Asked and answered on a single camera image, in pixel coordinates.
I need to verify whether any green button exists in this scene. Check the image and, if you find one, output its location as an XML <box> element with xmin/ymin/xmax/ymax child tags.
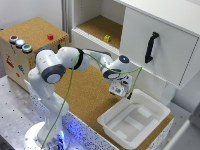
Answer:
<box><xmin>21</xmin><ymin>43</ymin><xmax>33</xmax><ymax>54</ymax></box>

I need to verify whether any green cable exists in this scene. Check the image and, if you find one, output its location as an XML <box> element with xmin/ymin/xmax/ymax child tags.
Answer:
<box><xmin>40</xmin><ymin>53</ymin><xmax>143</xmax><ymax>149</ymax></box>

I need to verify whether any yellow block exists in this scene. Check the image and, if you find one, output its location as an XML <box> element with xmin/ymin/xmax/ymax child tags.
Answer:
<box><xmin>103</xmin><ymin>34</ymin><xmax>112</xmax><ymax>43</ymax></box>

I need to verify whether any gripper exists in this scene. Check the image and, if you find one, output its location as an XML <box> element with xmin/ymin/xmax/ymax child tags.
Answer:
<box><xmin>110</xmin><ymin>75</ymin><xmax>133</xmax><ymax>98</ymax></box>

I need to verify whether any red button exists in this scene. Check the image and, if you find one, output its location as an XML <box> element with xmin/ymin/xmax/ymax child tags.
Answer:
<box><xmin>9</xmin><ymin>34</ymin><xmax>20</xmax><ymax>45</ymax></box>

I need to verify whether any white sliding door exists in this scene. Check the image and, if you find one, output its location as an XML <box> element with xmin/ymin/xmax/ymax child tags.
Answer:
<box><xmin>118</xmin><ymin>6</ymin><xmax>200</xmax><ymax>88</ymax></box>

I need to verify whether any black door handle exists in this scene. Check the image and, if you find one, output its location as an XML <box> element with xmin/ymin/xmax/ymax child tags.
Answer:
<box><xmin>144</xmin><ymin>31</ymin><xmax>160</xmax><ymax>64</ymax></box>

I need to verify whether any white cabinet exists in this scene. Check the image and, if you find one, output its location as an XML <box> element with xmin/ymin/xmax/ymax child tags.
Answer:
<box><xmin>71</xmin><ymin>0</ymin><xmax>200</xmax><ymax>108</ymax></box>

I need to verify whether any wooden drawer box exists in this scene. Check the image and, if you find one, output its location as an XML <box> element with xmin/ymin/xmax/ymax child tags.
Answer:
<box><xmin>0</xmin><ymin>16</ymin><xmax>71</xmax><ymax>92</ymax></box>

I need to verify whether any white plastic box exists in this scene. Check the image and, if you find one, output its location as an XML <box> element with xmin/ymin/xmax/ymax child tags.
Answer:
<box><xmin>96</xmin><ymin>88</ymin><xmax>172</xmax><ymax>150</ymax></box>

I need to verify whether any blue button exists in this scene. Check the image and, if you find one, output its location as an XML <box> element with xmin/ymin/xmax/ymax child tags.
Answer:
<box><xmin>15</xmin><ymin>38</ymin><xmax>27</xmax><ymax>49</ymax></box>

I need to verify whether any pink block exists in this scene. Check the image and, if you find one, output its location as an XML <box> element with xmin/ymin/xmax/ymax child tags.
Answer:
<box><xmin>46</xmin><ymin>33</ymin><xmax>55</xmax><ymax>41</ymax></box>

